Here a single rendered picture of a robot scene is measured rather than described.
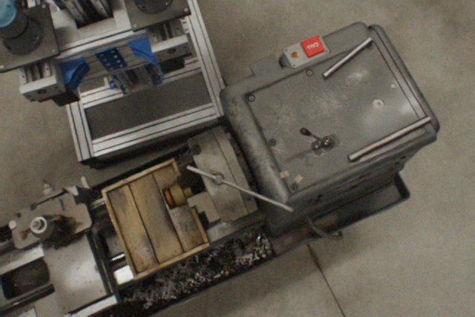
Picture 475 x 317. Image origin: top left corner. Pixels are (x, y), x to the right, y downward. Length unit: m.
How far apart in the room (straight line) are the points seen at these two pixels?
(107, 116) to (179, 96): 0.40
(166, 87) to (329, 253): 1.24
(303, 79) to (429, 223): 1.48
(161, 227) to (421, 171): 1.56
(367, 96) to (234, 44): 1.58
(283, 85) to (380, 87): 0.31
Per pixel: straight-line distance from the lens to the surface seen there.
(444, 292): 2.95
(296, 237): 2.29
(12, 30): 1.93
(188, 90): 2.84
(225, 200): 1.65
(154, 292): 2.32
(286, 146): 1.62
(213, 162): 1.63
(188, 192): 1.76
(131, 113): 2.86
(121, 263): 2.05
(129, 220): 2.02
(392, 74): 1.74
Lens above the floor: 2.82
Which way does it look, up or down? 73 degrees down
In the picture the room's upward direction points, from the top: 11 degrees counter-clockwise
